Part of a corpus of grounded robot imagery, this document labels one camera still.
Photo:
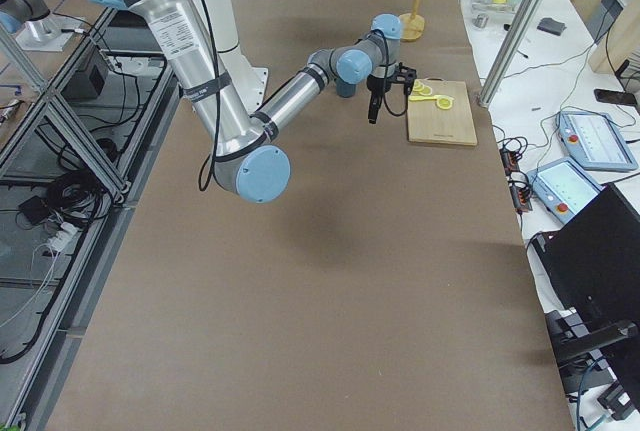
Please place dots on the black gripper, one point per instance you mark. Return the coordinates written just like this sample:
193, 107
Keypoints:
375, 86

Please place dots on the white camera pole base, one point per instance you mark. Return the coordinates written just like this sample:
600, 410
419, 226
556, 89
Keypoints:
250, 82

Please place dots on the black smartphone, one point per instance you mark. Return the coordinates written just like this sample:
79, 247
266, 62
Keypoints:
621, 98

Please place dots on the blue teach pendant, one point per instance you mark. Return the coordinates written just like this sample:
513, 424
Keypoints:
594, 142
563, 187

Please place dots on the yellow toy knife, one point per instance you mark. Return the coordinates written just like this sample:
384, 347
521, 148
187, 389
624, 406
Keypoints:
423, 97

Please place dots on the aluminium frame post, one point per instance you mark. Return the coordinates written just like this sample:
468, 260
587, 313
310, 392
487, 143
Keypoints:
507, 51

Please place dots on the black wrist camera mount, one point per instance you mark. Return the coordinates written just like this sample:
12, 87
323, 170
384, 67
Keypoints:
405, 76

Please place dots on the lemon slice toy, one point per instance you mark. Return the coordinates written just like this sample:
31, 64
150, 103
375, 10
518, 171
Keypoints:
417, 86
426, 91
444, 102

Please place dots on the blue teach pendant near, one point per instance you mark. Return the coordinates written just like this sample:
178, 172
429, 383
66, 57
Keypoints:
563, 187

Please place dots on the wooden cutting board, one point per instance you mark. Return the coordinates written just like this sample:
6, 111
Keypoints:
427, 124

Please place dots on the small metal cup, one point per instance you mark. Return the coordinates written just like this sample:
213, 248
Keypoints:
481, 20

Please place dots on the black power strip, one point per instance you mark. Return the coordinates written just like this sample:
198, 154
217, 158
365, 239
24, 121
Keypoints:
518, 182

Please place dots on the blue teach pendant far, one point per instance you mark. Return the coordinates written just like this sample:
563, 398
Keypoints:
594, 142

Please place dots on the wooden cup storage rack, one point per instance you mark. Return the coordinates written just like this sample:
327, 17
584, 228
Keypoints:
413, 23

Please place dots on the grey pad on table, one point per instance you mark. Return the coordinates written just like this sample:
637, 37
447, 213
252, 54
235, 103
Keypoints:
551, 26

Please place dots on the teal cup yellow inside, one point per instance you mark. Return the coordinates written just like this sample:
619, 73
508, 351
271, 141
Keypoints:
345, 89

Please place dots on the black monitor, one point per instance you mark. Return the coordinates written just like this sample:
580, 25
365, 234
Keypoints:
593, 266

